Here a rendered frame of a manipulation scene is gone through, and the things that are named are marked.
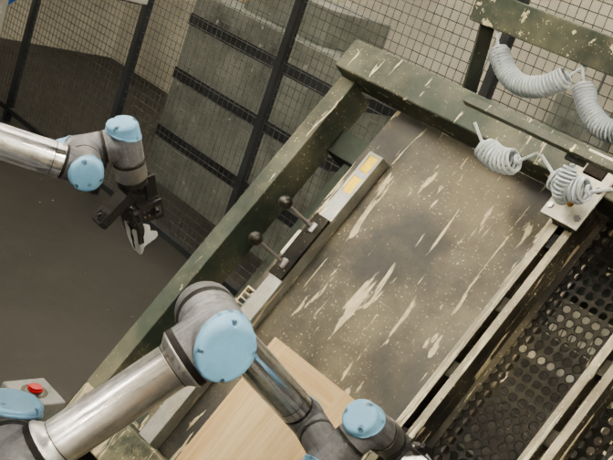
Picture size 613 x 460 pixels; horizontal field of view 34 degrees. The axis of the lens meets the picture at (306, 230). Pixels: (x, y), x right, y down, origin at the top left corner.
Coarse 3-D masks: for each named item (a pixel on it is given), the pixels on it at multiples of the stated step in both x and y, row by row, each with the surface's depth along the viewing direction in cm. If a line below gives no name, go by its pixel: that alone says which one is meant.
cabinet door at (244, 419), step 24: (288, 360) 252; (240, 384) 254; (312, 384) 245; (240, 408) 251; (264, 408) 248; (336, 408) 239; (216, 432) 251; (240, 432) 248; (264, 432) 245; (288, 432) 242; (192, 456) 250; (216, 456) 247; (240, 456) 244; (264, 456) 242; (288, 456) 238
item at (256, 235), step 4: (252, 232) 259; (256, 232) 258; (248, 236) 259; (252, 236) 258; (256, 236) 257; (260, 236) 258; (248, 240) 259; (252, 240) 258; (256, 240) 257; (260, 240) 258; (252, 244) 258; (256, 244) 258; (260, 244) 260; (264, 244) 260; (268, 248) 260; (272, 252) 261; (276, 256) 261; (280, 260) 262; (284, 260) 262; (288, 260) 262; (280, 264) 262; (284, 264) 262
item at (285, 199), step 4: (284, 196) 260; (288, 196) 260; (280, 200) 259; (284, 200) 259; (288, 200) 259; (280, 204) 259; (284, 204) 259; (288, 204) 259; (284, 208) 260; (288, 208) 260; (292, 208) 261; (296, 212) 262; (300, 216) 262; (304, 220) 263; (308, 224) 263; (312, 224) 264; (316, 224) 263; (308, 228) 264; (312, 228) 263; (316, 228) 264; (312, 232) 264
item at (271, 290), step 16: (384, 160) 268; (352, 176) 268; (368, 176) 266; (352, 192) 266; (336, 208) 265; (352, 208) 268; (336, 224) 266; (320, 240) 265; (304, 256) 263; (272, 288) 262; (256, 304) 262; (272, 304) 263; (256, 320) 262; (208, 384) 260; (176, 400) 258; (192, 400) 259; (160, 416) 258; (176, 416) 257; (144, 432) 258; (160, 432) 256
